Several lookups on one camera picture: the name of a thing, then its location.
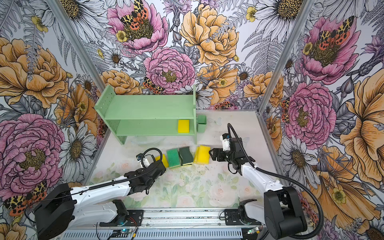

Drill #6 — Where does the small yellow sponge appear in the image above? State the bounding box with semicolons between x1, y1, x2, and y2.
155;154;169;168

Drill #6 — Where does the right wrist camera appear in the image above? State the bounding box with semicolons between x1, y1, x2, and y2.
220;133;231;152

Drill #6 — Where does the green metal shelf unit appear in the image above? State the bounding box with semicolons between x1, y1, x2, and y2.
95;86;197;145

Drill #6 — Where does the black corrugated right cable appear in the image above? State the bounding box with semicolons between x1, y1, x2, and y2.
227;123;325;240

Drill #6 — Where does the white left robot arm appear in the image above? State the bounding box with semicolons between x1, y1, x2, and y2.
33;161;166;240

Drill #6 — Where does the large yellow sponge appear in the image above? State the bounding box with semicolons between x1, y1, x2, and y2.
194;146;211;165

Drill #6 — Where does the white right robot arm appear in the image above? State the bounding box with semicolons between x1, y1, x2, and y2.
210;138;308;240

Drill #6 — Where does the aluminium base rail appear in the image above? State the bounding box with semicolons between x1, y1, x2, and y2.
53;207;265;240

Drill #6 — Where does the dark green scrub sponge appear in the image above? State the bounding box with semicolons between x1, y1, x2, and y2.
179;147;194;166

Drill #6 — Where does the green circuit board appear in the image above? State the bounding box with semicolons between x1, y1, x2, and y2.
113;229;132;235

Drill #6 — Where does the light green scrub sponge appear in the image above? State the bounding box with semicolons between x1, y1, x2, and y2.
167;149;181;169

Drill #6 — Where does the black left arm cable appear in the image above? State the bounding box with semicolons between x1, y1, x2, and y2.
23;147;164;224

